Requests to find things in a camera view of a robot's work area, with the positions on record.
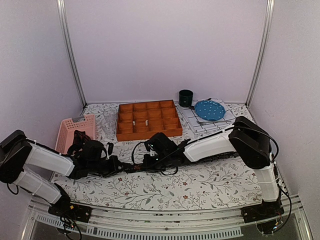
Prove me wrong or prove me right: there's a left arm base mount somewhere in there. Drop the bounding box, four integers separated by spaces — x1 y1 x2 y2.
48 203 93 223

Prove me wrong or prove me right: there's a clear plastic cup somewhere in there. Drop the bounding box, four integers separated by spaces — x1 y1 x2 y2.
100 109 118 138

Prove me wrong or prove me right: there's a dark floral tie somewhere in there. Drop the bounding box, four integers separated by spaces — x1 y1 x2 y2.
122 151 240 173

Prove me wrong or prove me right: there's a silver fork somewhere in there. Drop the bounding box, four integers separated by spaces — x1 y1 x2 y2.
196 120 233 125

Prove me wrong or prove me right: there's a white grid placemat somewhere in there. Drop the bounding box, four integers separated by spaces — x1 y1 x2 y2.
176 98 236 135

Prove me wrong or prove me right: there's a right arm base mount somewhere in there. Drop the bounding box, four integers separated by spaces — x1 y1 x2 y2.
241 201 285 223

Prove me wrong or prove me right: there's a blue dotted plate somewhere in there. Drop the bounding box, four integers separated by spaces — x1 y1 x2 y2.
194 100 226 121

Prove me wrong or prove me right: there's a pink plastic basket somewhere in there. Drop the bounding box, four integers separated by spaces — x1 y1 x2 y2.
55 114 96 154

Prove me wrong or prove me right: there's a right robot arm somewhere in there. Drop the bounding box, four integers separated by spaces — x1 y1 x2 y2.
142 116 281 218

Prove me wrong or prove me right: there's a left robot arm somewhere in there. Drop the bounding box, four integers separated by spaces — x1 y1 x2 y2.
0 130 122 217

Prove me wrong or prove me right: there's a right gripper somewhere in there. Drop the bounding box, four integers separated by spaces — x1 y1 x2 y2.
140 152 171 173

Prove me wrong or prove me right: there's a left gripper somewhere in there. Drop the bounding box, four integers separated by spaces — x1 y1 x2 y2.
88 155 127 178

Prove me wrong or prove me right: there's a dark green mug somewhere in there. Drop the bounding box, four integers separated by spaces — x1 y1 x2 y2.
178 89 193 108

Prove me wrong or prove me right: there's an orange wooden compartment tray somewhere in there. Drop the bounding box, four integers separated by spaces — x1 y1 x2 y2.
116 100 183 142

